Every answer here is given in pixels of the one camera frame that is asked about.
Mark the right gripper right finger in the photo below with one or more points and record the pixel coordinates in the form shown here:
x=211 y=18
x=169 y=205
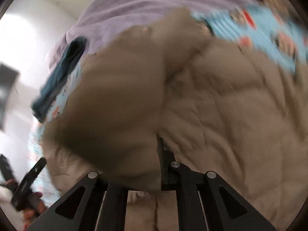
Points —
x=206 y=201

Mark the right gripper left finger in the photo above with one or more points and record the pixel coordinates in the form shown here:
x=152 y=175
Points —
x=91 y=204

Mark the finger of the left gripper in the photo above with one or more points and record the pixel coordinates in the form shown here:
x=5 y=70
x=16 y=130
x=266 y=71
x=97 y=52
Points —
x=9 y=179
x=24 y=197

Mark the tan puffer jacket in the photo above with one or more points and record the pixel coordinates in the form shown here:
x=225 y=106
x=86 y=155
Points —
x=180 y=115

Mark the folded dark blue jeans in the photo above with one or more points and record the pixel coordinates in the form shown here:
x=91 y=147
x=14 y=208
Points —
x=58 y=77

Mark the monkey print blue blanket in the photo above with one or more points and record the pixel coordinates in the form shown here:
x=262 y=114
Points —
x=255 y=31

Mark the purple bed cover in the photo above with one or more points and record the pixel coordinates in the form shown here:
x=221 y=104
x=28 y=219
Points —
x=102 y=20

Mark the wall mounted monitor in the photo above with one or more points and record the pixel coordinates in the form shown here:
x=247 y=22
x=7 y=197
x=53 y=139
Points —
x=8 y=78

